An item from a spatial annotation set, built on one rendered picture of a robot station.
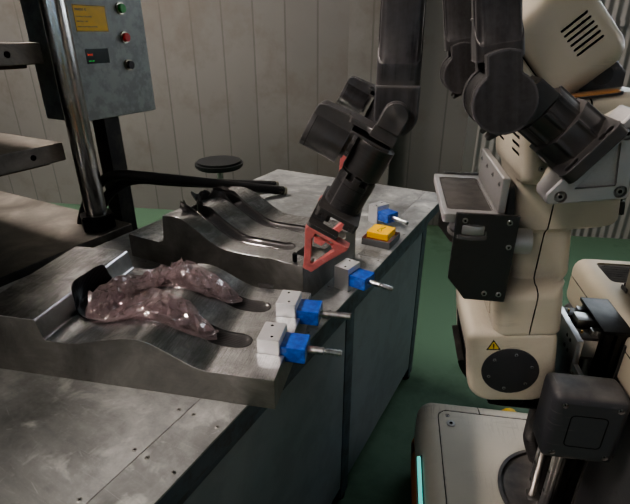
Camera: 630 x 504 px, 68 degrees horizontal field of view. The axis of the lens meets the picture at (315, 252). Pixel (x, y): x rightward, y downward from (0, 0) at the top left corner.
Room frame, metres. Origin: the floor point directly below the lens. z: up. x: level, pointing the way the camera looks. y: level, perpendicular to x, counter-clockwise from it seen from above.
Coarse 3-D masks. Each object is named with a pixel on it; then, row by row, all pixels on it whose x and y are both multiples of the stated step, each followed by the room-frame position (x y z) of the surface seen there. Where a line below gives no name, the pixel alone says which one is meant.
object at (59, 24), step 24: (48, 0) 1.28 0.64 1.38; (48, 24) 1.28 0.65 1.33; (72, 48) 1.30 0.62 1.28; (72, 72) 1.29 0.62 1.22; (72, 96) 1.28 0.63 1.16; (72, 120) 1.28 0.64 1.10; (72, 144) 1.28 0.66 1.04; (96, 168) 1.30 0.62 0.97; (96, 192) 1.29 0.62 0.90; (96, 216) 1.28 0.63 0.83
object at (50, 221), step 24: (0, 192) 1.65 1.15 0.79; (0, 216) 1.40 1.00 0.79; (24, 216) 1.40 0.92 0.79; (48, 216) 1.40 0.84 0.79; (72, 216) 1.40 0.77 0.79; (0, 240) 1.21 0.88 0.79; (24, 240) 1.21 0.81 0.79; (48, 240) 1.21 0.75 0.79; (72, 240) 1.21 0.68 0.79; (96, 240) 1.23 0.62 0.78; (0, 264) 1.06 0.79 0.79; (24, 264) 1.06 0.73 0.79
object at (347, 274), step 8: (336, 264) 0.92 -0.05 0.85; (344, 264) 0.92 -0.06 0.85; (352, 264) 0.92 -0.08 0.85; (336, 272) 0.91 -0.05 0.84; (344, 272) 0.90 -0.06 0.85; (352, 272) 0.91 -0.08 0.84; (360, 272) 0.91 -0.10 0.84; (368, 272) 0.91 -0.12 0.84; (336, 280) 0.91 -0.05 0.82; (344, 280) 0.90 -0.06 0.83; (352, 280) 0.89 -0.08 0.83; (360, 280) 0.88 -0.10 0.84; (368, 280) 0.88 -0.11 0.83; (344, 288) 0.90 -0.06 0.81; (360, 288) 0.88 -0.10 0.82; (384, 288) 0.86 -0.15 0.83; (392, 288) 0.86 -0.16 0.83
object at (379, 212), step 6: (372, 204) 1.32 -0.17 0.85; (378, 204) 1.32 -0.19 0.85; (384, 204) 1.32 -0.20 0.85; (372, 210) 1.31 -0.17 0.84; (378, 210) 1.29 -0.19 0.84; (384, 210) 1.30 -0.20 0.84; (390, 210) 1.30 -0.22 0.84; (372, 216) 1.31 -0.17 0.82; (378, 216) 1.29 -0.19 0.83; (384, 216) 1.27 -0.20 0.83; (390, 216) 1.27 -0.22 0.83; (396, 216) 1.28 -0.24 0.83; (372, 222) 1.30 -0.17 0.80; (378, 222) 1.30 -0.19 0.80; (384, 222) 1.27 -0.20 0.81; (390, 222) 1.27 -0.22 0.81; (402, 222) 1.24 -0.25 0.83; (408, 222) 1.23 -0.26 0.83
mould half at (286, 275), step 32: (160, 224) 1.14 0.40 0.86; (192, 224) 0.98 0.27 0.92; (256, 224) 1.07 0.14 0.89; (160, 256) 1.03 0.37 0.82; (192, 256) 0.98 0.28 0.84; (224, 256) 0.93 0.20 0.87; (256, 256) 0.89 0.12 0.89; (288, 256) 0.88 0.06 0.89; (352, 256) 1.05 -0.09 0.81; (288, 288) 0.85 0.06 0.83; (320, 288) 0.90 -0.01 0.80
